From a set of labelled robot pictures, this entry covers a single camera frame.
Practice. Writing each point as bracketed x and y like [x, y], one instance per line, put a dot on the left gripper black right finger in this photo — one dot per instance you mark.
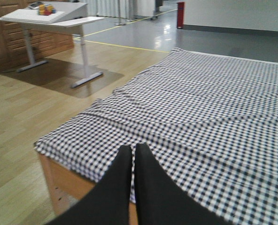
[159, 201]

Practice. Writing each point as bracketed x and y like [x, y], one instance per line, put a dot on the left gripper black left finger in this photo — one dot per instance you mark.
[108, 202]

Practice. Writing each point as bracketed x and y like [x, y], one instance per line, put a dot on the white adjustable desk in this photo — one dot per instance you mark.
[69, 19]

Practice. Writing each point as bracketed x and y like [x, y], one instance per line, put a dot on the black white checkered bedsheet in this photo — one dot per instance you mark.
[211, 121]

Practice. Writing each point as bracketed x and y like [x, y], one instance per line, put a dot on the transparent floor mat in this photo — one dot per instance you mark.
[58, 75]

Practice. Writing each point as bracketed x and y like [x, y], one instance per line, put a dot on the wooden dresser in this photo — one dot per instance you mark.
[12, 45]

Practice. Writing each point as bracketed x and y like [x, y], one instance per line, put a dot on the colourful toy blocks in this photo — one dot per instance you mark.
[46, 9]

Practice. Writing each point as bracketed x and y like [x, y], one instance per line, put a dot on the wooden bed frame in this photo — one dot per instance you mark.
[66, 188]

